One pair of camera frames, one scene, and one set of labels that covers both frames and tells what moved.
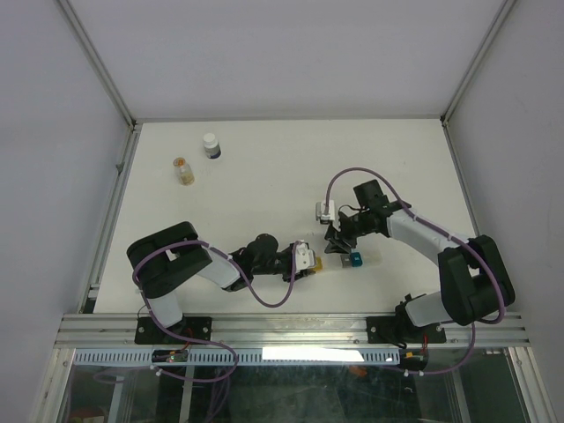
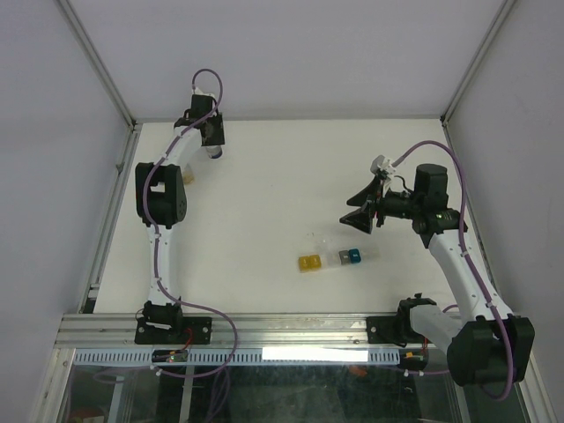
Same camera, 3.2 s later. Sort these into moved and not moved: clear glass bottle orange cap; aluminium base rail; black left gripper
Moved: black left gripper
Not moved: aluminium base rail; clear glass bottle orange cap
